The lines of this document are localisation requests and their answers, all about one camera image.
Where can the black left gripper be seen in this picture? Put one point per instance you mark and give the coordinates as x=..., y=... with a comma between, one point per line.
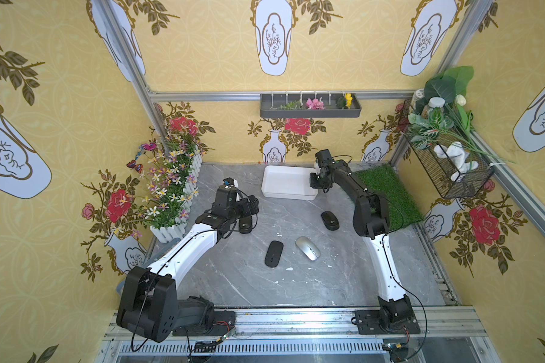
x=244, y=217

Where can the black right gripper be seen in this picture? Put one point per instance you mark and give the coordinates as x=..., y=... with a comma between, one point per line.
x=318, y=180

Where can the black ribbed mouse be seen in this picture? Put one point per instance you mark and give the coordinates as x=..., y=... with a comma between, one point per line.
x=246, y=224
x=330, y=220

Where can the white plastic storage box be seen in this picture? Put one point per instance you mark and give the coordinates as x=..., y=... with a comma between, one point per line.
x=288, y=182

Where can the silver mouse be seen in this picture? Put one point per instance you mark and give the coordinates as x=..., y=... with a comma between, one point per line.
x=308, y=248

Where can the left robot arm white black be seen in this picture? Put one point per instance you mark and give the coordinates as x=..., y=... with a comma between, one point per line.
x=149, y=305

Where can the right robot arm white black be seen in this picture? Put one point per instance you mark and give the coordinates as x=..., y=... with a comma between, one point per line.
x=372, y=222

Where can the green artificial grass mat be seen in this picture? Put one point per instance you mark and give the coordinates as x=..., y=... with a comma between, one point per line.
x=403, y=209

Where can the pink flower on shelf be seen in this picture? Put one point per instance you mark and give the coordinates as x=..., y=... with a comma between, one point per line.
x=314, y=104

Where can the white fence flower planter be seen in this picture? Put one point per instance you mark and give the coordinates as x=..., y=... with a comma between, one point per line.
x=169, y=178

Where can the yellow flower on shelf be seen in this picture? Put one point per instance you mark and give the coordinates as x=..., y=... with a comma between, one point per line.
x=348, y=100

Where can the green artificial leaf plant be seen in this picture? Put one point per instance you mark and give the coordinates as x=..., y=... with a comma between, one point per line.
x=440, y=117

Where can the white figurine in basket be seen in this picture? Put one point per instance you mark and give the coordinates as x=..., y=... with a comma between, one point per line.
x=458, y=156

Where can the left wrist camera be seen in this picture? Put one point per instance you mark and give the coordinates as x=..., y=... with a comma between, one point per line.
x=230, y=183

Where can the grey wall shelf tray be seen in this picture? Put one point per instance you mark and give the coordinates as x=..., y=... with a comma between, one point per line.
x=291, y=105

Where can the black wire basket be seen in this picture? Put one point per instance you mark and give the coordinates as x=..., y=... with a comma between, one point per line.
x=440, y=171

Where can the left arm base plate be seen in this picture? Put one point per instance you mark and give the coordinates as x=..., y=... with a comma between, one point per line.
x=213, y=323

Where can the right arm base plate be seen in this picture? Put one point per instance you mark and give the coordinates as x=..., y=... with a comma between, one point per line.
x=375, y=321

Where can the aluminium front rail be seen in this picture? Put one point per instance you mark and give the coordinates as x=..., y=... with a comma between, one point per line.
x=336, y=322

